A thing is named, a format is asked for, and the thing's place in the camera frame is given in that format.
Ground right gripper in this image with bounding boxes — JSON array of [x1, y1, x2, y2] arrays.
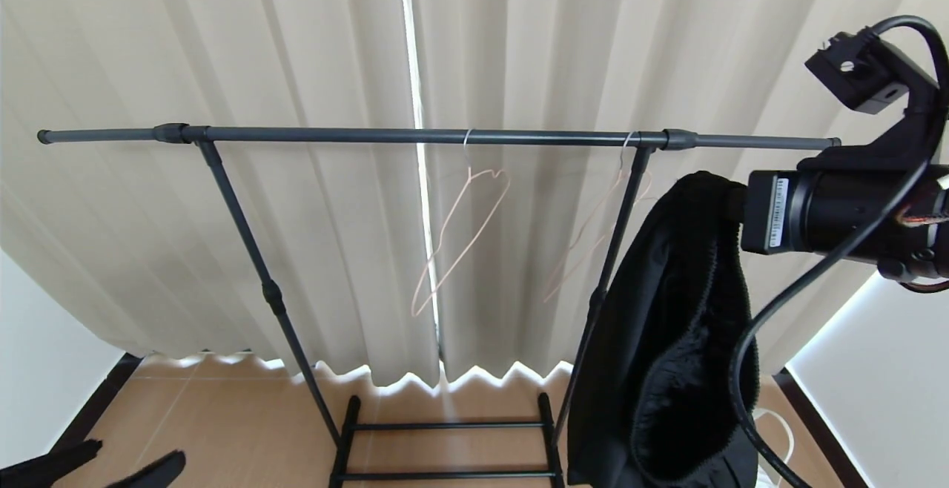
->
[[741, 169, 890, 260]]

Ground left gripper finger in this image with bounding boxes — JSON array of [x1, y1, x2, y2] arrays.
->
[[0, 439, 103, 488], [106, 449, 186, 488]]

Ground black shorts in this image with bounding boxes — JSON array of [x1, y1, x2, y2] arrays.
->
[[567, 171, 761, 488]]

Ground white laundry basket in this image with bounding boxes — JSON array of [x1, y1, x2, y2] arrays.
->
[[753, 408, 796, 488]]

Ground pink clothes hanger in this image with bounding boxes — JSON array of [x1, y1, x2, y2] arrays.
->
[[411, 131, 512, 318], [541, 132, 653, 303]]

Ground black clothes rack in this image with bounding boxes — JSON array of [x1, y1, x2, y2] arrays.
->
[[37, 123, 842, 488]]

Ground beige curtain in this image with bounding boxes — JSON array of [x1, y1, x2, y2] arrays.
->
[[0, 0, 949, 389]]

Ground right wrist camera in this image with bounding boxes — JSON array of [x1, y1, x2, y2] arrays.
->
[[804, 32, 949, 171]]

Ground black cable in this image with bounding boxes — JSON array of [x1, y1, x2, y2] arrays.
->
[[729, 15, 949, 488]]

